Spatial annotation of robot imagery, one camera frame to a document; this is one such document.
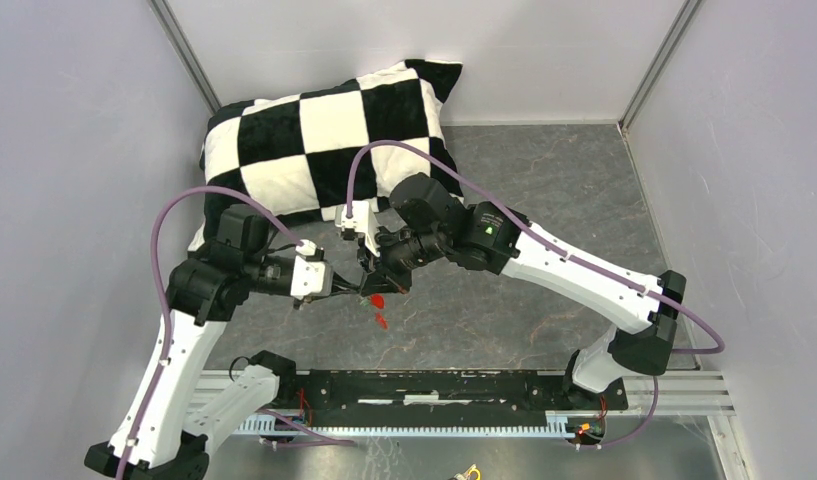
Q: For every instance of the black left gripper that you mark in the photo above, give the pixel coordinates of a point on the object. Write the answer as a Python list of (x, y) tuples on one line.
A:
[(337, 286)]

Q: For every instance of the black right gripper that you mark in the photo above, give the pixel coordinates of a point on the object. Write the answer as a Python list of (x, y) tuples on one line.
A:
[(383, 278)]

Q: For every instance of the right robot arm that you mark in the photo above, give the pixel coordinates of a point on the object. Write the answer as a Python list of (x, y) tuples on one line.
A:
[(480, 237)]

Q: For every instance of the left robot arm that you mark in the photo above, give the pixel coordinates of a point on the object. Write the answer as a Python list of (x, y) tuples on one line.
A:
[(159, 438)]

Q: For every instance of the yellow carabiner with keys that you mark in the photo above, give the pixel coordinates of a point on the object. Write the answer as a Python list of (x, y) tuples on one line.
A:
[(471, 473)]

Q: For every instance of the black white checkered pillow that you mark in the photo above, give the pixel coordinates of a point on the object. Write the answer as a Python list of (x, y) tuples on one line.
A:
[(298, 155)]

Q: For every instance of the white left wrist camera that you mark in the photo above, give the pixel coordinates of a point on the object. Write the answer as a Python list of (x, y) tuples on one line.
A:
[(312, 275)]

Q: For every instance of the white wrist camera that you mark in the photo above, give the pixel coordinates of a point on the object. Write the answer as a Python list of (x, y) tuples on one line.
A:
[(357, 221), (312, 275)]

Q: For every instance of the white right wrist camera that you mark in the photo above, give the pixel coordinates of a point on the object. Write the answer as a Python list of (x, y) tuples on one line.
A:
[(357, 221)]

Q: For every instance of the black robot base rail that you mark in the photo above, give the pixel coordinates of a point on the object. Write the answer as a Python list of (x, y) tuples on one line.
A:
[(427, 399)]

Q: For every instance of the grey slotted cable duct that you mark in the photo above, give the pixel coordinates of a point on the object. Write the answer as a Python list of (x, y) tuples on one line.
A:
[(555, 427)]

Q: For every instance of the aluminium corner post left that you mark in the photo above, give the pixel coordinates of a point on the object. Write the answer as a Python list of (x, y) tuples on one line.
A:
[(186, 53)]

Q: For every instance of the aluminium corner post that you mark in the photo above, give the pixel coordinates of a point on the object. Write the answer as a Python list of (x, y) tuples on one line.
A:
[(659, 62), (186, 53)]

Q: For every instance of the aluminium corner post right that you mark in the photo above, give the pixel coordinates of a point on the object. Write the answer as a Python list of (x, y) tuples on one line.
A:
[(659, 62)]

